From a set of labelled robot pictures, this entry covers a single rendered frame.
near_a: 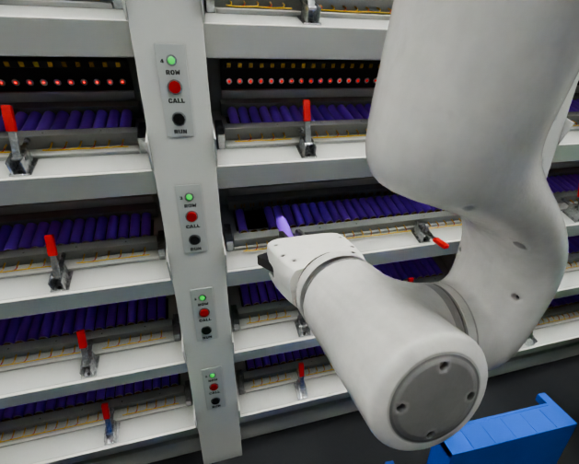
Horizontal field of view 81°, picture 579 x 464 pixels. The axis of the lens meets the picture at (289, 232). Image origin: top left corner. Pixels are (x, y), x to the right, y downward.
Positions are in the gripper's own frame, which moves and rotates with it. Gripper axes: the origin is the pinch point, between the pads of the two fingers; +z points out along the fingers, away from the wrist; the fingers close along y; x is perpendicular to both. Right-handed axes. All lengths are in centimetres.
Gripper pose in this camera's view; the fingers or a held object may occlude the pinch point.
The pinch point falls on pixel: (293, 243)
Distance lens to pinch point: 49.5
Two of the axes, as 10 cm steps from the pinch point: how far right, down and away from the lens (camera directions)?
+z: -2.6, -2.6, 9.3
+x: 0.4, 9.6, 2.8
